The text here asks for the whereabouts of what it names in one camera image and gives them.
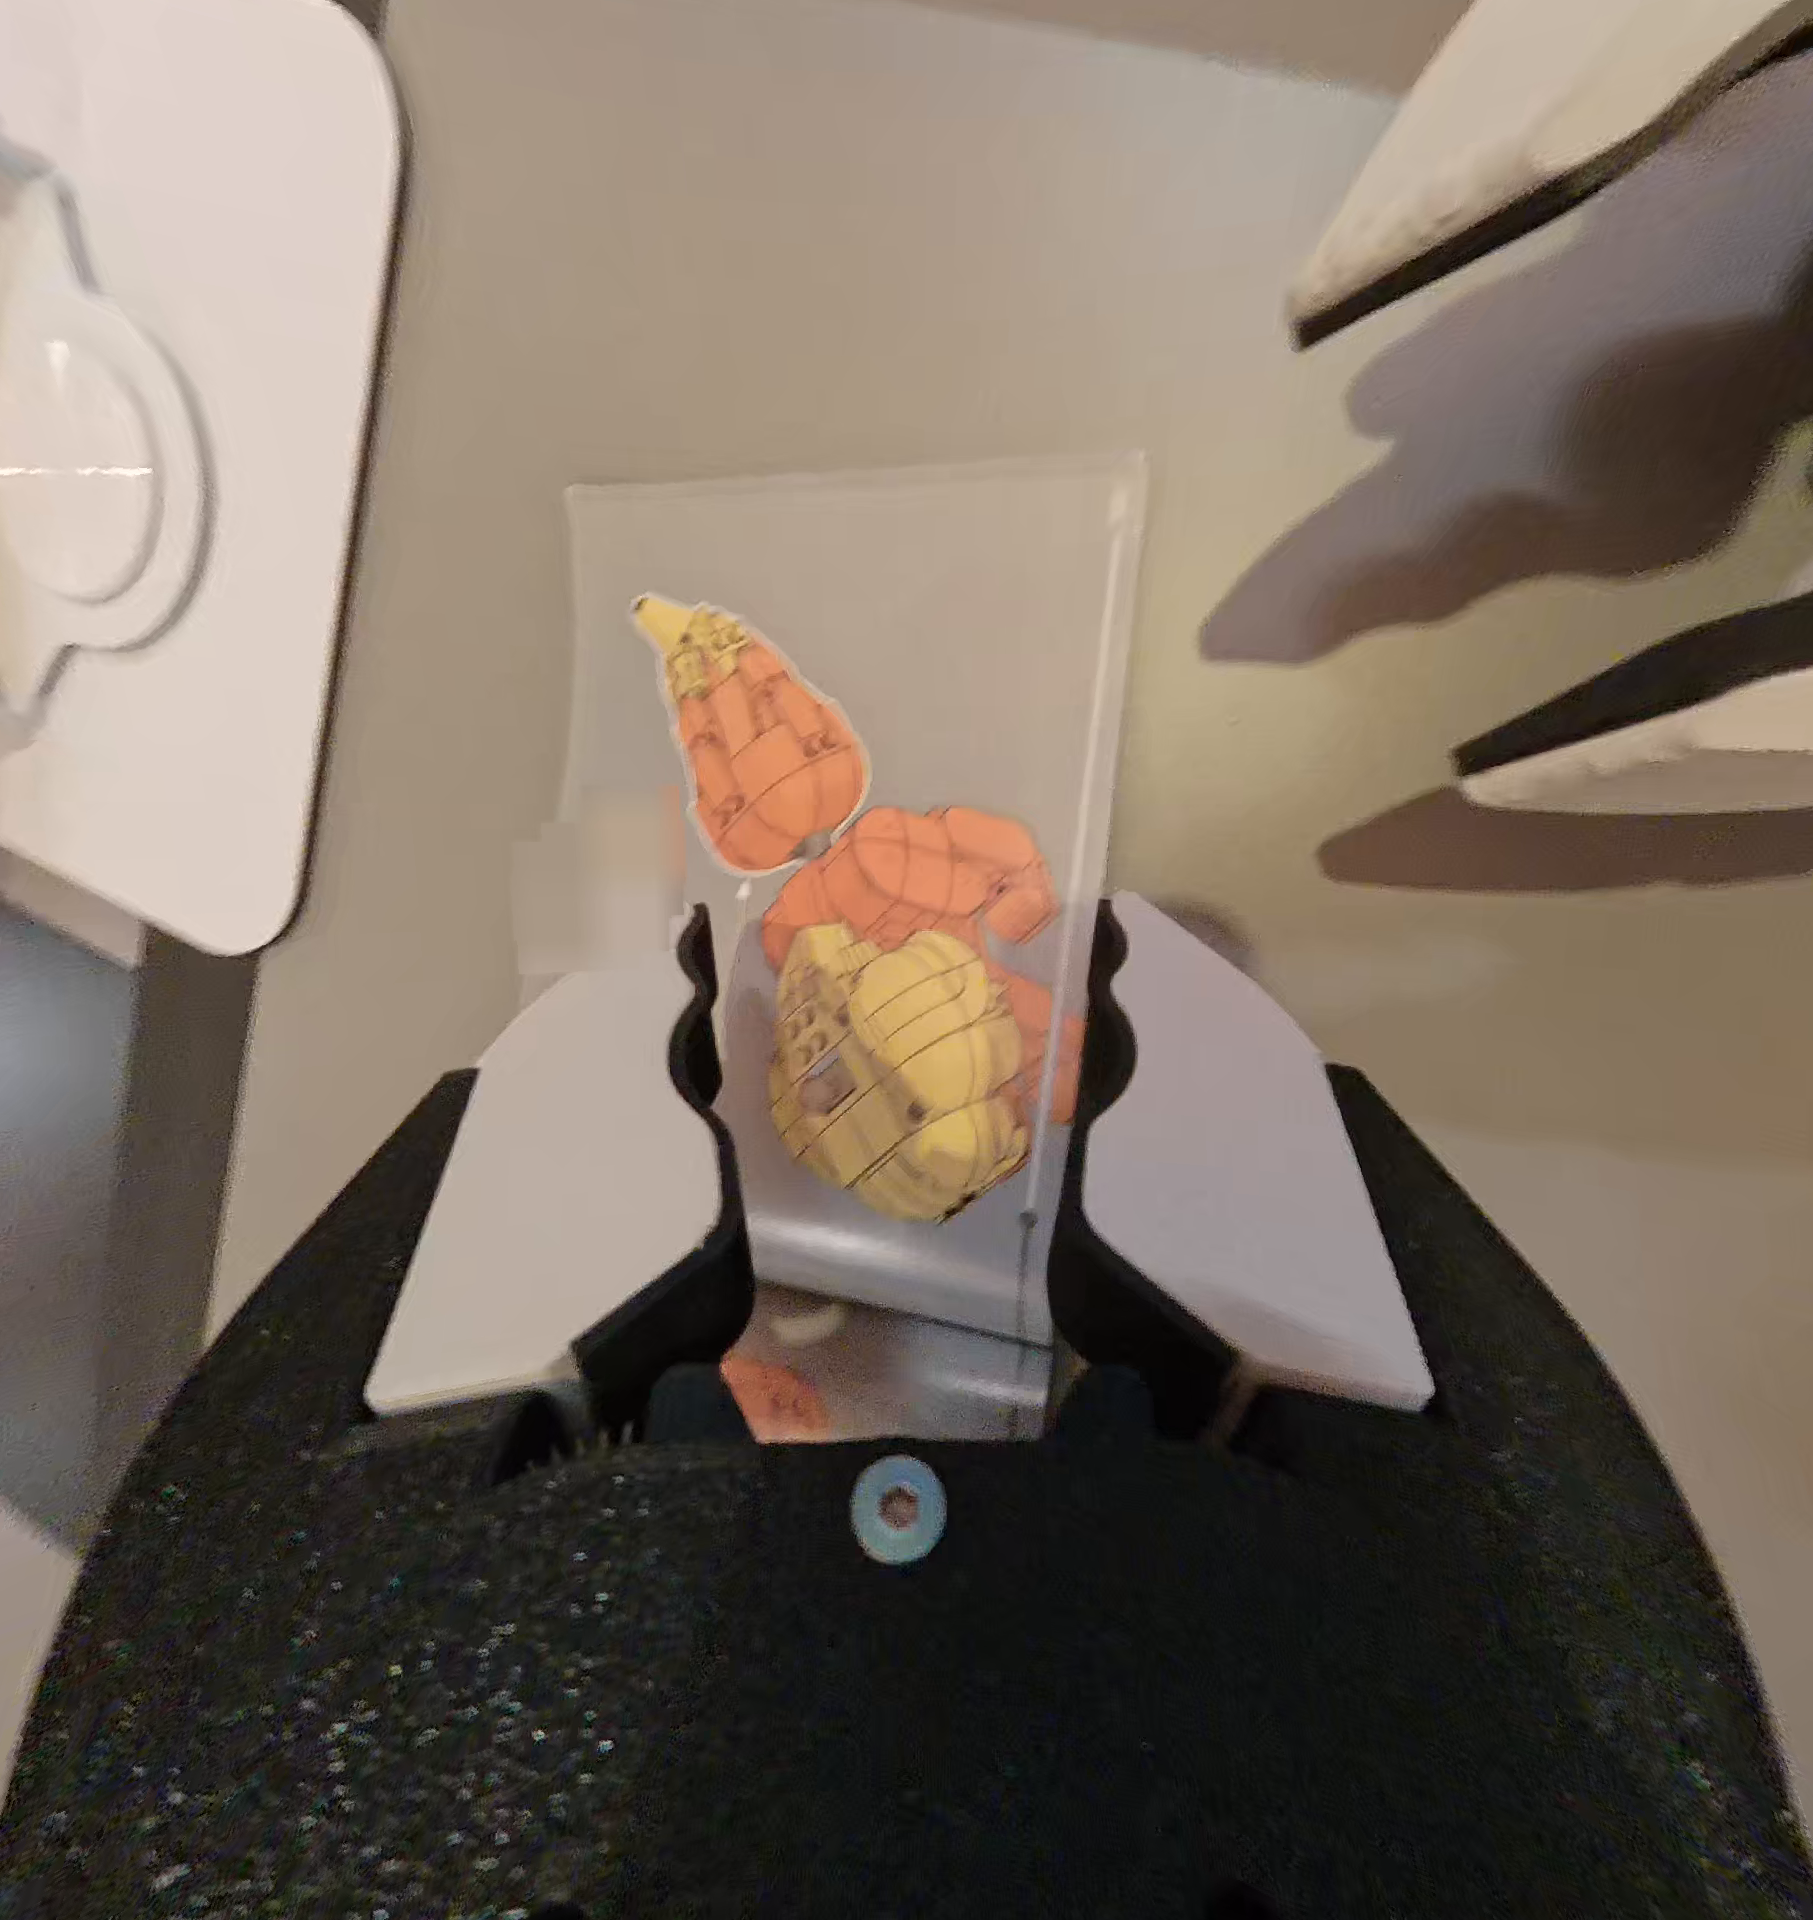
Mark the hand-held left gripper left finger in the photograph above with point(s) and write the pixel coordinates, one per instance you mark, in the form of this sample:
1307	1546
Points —
545	1199

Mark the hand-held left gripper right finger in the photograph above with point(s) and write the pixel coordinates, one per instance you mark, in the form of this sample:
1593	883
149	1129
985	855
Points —
1237	1199

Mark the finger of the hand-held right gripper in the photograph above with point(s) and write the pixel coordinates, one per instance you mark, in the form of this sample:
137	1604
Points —
1476	133
1716	750

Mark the grey instruction booklet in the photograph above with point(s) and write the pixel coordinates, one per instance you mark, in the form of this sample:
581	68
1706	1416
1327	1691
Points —
921	660

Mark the grey desk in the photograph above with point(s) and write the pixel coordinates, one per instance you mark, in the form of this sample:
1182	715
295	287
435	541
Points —
847	225

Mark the white desk lamp stand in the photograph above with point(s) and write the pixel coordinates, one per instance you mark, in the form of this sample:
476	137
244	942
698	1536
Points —
247	450

